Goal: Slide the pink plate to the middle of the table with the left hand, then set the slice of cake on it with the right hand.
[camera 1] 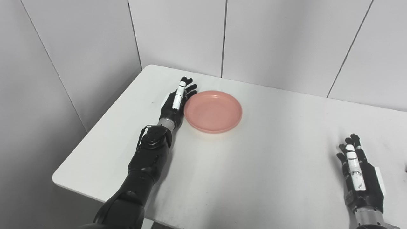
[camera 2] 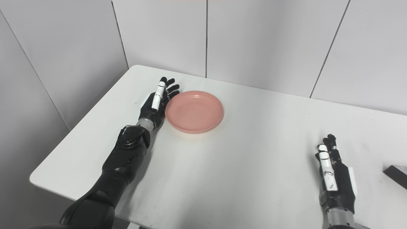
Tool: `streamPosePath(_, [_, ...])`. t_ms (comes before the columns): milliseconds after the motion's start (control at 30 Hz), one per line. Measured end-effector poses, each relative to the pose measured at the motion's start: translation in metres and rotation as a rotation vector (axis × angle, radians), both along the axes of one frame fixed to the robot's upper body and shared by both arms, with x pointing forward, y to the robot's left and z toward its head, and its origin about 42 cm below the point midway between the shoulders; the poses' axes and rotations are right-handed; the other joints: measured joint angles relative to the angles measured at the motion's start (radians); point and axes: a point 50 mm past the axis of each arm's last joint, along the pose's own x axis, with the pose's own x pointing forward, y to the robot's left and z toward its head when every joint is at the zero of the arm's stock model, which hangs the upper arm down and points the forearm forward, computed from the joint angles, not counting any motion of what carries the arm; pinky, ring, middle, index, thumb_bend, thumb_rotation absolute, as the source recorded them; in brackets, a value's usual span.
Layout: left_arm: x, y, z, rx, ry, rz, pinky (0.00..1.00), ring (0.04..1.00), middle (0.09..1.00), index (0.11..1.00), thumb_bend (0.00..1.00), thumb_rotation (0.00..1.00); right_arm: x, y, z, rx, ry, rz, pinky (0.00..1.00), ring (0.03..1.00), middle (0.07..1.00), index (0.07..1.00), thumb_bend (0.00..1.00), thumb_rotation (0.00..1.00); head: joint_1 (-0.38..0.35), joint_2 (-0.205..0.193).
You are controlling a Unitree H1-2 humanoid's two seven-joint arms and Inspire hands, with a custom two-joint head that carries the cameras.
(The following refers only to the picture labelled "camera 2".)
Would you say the pink round plate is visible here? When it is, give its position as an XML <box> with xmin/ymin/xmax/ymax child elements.
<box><xmin>165</xmin><ymin>91</ymin><xmax>224</xmax><ymax>134</ymax></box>

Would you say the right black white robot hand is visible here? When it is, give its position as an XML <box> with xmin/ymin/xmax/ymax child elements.
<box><xmin>315</xmin><ymin>134</ymin><xmax>357</xmax><ymax>215</ymax></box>

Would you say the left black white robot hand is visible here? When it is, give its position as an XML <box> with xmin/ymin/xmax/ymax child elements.
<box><xmin>139</xmin><ymin>77</ymin><xmax>180</xmax><ymax>129</ymax></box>

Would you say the chocolate cake slice with fruit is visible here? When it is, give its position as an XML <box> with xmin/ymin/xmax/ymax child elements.
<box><xmin>383</xmin><ymin>165</ymin><xmax>407</xmax><ymax>190</ymax></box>

